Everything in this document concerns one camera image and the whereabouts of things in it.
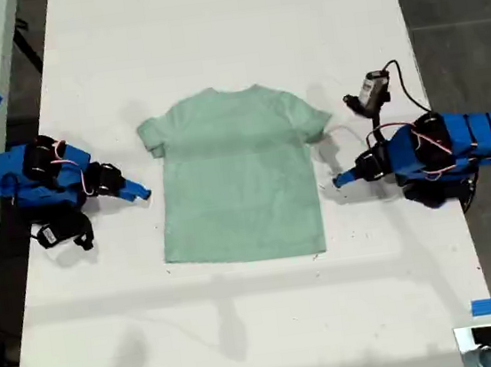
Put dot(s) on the square blue tape patch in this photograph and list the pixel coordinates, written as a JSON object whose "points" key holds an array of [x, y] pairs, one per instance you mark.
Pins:
{"points": [[485, 307]]}

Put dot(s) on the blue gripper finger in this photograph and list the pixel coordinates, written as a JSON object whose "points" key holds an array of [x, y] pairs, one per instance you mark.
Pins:
{"points": [[136, 189], [356, 180], [125, 195], [345, 176]]}

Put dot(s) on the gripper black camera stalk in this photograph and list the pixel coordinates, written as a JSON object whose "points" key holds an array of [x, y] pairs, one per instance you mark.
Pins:
{"points": [[81, 226], [373, 114]]}

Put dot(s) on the pale green T-shirt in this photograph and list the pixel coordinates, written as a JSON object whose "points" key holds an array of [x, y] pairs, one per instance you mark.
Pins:
{"points": [[235, 175]]}

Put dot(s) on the white mounting plate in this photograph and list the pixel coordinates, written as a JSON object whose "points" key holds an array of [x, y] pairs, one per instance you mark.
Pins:
{"points": [[464, 338]]}

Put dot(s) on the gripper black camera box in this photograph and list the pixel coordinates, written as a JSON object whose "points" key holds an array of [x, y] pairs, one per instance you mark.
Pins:
{"points": [[50, 236], [372, 85]]}

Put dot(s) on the black stand legs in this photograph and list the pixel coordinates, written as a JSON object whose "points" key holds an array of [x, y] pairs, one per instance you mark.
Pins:
{"points": [[29, 44]]}

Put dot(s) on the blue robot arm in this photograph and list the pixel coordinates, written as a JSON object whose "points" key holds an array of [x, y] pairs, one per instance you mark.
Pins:
{"points": [[477, 132], [6, 172]]}

